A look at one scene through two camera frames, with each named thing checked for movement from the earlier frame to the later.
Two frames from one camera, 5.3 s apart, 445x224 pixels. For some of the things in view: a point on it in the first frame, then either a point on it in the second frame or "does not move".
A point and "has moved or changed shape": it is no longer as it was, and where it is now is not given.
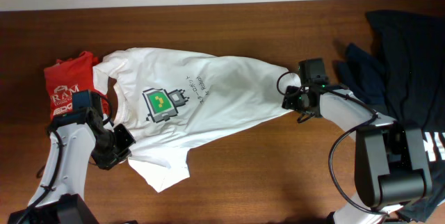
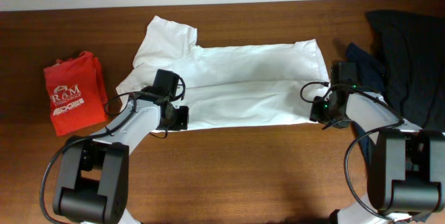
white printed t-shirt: [162, 95] has moved or changed shape
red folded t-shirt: [67, 76] does not move
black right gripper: [291, 104] → [316, 113]
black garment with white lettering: [411, 49] does not move
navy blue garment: [363, 75] does not move
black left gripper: [107, 162] → [181, 122]
